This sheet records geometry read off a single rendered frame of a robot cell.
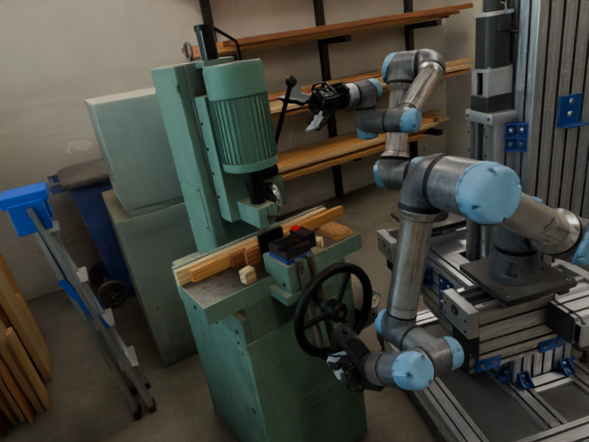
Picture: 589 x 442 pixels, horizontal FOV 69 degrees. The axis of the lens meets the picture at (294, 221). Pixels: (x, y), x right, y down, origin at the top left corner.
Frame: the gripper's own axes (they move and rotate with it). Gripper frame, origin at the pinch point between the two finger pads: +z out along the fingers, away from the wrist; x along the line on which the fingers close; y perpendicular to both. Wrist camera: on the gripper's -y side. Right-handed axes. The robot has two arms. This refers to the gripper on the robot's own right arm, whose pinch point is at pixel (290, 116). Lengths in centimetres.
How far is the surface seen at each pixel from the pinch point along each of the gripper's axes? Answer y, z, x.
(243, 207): -29.4, 15.7, 6.8
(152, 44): -115, -43, -202
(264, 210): -23.1, 13.4, 14.1
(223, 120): -0.6, 20.2, -5.5
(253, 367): -51, 34, 50
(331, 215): -36.3, -16.4, 19.3
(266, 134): -2.2, 10.0, 2.4
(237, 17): -102, -114, -201
